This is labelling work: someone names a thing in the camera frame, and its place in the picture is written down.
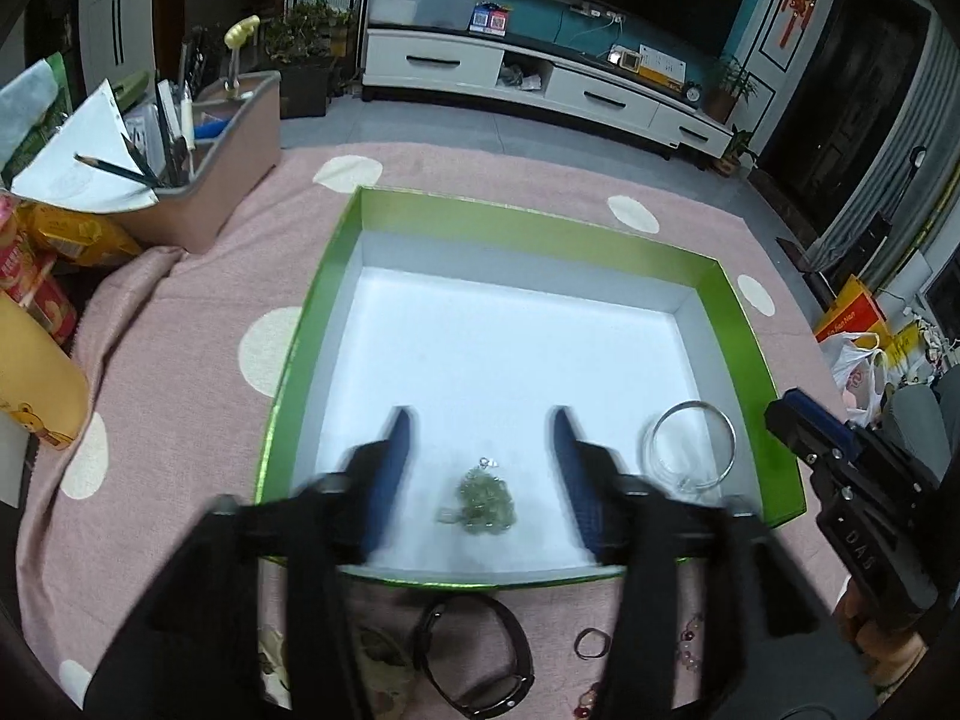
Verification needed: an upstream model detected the black wrist watch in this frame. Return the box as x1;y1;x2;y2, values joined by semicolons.
409;593;535;718

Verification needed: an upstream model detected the silver bangle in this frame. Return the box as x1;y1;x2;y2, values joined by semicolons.
640;400;739;499

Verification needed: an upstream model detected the pink polka dot blanket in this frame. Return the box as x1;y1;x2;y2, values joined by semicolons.
16;143;841;702

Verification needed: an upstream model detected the yellow bear paper bag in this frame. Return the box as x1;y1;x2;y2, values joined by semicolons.
0;293;89;449

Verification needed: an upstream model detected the green cardboard box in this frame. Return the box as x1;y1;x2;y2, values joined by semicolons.
256;187;807;589

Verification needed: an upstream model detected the small potted plant right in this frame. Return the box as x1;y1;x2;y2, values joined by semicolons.
701;55;758;124

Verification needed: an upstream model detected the pink desk organizer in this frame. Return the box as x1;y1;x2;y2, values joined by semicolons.
112;70;281;254

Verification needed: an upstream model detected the white paper sheet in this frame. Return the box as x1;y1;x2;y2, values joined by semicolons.
11;80;158;215

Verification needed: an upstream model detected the white TV cabinet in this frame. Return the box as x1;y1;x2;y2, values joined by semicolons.
361;28;734;158

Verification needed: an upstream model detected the potted plant in black pot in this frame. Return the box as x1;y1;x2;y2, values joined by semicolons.
262;0;355;121

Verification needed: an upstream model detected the clear storage bin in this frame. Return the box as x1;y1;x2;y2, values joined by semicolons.
368;0;480;31

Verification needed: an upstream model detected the small dark ring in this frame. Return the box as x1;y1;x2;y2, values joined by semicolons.
572;625;614;664

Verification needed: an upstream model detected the green bead bracelet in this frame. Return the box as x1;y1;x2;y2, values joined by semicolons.
436;453;520;538

